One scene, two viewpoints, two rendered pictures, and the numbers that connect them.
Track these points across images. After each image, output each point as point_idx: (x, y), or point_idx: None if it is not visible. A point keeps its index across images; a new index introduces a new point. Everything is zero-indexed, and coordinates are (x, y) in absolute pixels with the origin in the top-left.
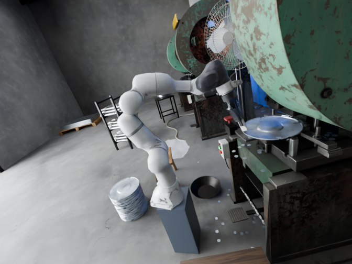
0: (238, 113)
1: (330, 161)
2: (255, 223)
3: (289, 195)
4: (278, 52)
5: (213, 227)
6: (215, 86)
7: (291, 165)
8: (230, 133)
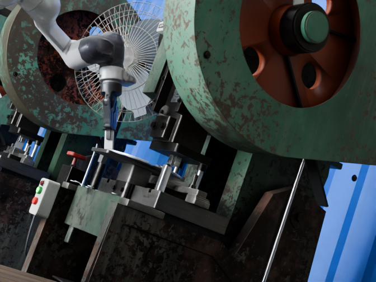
0: (112, 118)
1: (194, 221)
2: None
3: (135, 233)
4: (191, 9)
5: None
6: (100, 65)
7: (152, 201)
8: (67, 177)
